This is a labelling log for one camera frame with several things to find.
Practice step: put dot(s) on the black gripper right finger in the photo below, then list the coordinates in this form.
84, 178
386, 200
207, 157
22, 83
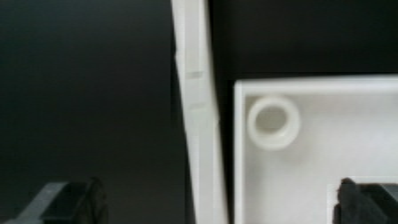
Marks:
366, 203

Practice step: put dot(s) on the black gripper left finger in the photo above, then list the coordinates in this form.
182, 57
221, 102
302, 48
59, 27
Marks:
70, 203

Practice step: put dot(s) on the white square tabletop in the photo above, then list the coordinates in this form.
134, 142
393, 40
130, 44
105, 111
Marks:
315, 135

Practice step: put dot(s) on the white L-shaped obstacle fence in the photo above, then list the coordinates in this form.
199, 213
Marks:
194, 63

